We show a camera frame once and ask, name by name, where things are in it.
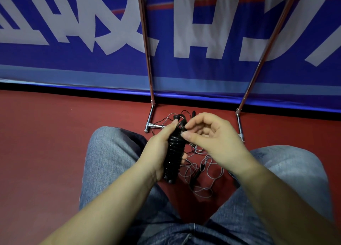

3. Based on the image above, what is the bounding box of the person's left forearm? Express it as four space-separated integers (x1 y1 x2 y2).
40 157 160 245

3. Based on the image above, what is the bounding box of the grey jump rope cord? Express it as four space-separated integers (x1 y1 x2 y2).
153 110 225 199

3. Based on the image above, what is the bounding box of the person's right hand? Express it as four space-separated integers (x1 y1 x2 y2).
181 112 254 175

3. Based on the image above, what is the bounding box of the chrome metal stand frame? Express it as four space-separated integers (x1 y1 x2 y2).
136 0 302 143

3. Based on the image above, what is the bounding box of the person's left hand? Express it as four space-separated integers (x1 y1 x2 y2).
137 118 188 183

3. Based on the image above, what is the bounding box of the blue banner with white lettering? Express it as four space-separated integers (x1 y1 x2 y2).
0 0 341 113

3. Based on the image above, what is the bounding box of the person's right forearm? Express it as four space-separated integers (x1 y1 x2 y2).
234 158 341 245

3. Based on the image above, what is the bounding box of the black ribbed jump rope handle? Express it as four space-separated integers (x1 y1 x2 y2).
163 114 188 184

